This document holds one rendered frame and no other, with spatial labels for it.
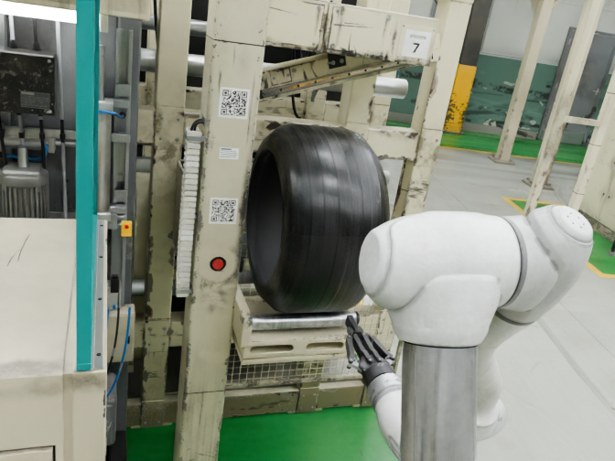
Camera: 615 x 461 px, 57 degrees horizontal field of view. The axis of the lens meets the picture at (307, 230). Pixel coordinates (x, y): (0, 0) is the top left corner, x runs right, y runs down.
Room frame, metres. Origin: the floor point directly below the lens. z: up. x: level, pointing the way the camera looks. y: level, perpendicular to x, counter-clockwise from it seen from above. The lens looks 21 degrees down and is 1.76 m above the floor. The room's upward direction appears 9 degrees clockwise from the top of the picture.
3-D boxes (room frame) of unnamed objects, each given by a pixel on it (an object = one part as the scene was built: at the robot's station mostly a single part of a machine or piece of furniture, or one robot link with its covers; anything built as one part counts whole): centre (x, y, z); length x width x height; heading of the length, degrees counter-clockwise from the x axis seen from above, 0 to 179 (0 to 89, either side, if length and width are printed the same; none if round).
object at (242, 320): (1.54, 0.19, 0.90); 0.40 x 0.03 x 0.10; 21
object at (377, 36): (1.93, 0.02, 1.71); 0.61 x 0.25 x 0.15; 111
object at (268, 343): (1.48, -0.03, 0.83); 0.36 x 0.09 x 0.06; 111
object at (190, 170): (1.44, 0.32, 1.19); 0.05 x 0.04 x 0.48; 21
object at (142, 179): (2.23, 0.70, 0.61); 0.33 x 0.06 x 0.86; 21
